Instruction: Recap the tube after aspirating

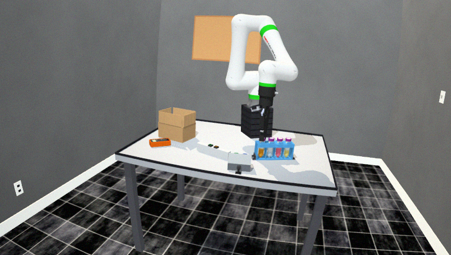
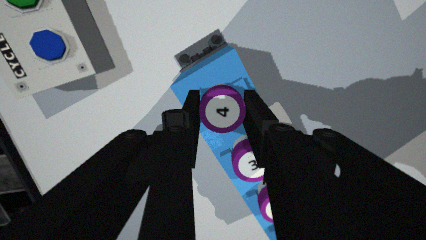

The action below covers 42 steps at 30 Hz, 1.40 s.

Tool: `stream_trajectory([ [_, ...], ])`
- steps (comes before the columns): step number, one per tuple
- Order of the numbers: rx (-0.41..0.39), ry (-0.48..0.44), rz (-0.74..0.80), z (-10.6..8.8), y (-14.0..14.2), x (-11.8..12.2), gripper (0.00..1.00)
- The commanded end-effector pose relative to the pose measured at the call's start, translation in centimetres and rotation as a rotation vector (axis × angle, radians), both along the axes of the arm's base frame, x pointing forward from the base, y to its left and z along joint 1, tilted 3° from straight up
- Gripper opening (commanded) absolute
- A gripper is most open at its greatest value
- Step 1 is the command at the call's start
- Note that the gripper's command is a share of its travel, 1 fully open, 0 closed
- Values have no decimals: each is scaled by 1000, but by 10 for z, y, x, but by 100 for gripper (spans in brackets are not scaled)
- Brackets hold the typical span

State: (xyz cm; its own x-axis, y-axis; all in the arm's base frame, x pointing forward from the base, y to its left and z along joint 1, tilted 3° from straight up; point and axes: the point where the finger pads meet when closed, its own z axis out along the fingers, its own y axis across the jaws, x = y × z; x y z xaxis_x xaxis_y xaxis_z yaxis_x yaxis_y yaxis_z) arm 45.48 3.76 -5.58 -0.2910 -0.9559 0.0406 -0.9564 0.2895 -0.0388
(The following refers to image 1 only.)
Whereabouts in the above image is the white button housing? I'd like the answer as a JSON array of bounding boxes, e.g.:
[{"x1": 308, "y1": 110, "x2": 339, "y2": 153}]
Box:
[{"x1": 227, "y1": 152, "x2": 252, "y2": 174}]

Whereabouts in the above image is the orange digital multimeter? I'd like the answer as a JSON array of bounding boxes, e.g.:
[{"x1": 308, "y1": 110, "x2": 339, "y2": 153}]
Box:
[{"x1": 149, "y1": 138, "x2": 171, "y2": 147}]

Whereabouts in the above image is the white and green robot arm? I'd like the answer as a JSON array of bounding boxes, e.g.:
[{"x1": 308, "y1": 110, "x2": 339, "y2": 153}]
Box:
[{"x1": 225, "y1": 14, "x2": 298, "y2": 112}]

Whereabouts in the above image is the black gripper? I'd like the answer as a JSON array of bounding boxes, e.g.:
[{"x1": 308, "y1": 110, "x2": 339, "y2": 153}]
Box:
[{"x1": 259, "y1": 96, "x2": 273, "y2": 142}]

